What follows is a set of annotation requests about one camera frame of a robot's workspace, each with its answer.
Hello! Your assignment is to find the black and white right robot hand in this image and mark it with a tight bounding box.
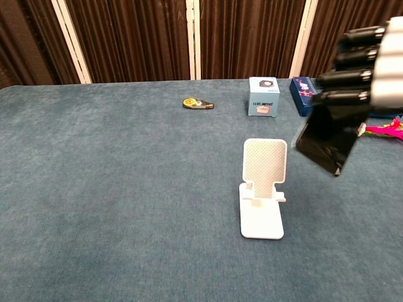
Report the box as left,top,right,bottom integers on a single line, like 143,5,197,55
310,16,403,111

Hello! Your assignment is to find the black smartphone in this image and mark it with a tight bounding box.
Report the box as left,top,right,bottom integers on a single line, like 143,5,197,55
294,101,369,177

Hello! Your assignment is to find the white folding phone stand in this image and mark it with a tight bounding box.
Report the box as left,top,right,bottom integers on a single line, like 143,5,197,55
239,138,288,240

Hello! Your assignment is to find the dark pleated curtain panel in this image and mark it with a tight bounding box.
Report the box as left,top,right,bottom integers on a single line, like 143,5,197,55
200,0,305,80
0,0,80,90
301,0,403,79
65,0,191,84

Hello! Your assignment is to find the colourful feather shuttlecock toy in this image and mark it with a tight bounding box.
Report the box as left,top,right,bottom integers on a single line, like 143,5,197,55
358,115,403,141

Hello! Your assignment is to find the dark blue long box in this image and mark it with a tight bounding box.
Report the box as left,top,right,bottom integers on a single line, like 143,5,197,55
289,76,319,118

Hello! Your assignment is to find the light blue small box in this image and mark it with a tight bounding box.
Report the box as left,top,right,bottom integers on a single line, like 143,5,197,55
247,76,281,118

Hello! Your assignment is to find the yellow and black correction tape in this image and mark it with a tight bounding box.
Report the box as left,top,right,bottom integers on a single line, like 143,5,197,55
182,98,215,111

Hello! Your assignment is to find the blue felt table mat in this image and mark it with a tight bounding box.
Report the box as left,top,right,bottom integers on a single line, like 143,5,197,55
0,77,403,302

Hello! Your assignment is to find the white partition frame post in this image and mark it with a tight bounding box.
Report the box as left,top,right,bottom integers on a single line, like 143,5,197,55
185,0,202,81
51,0,93,84
288,0,319,79

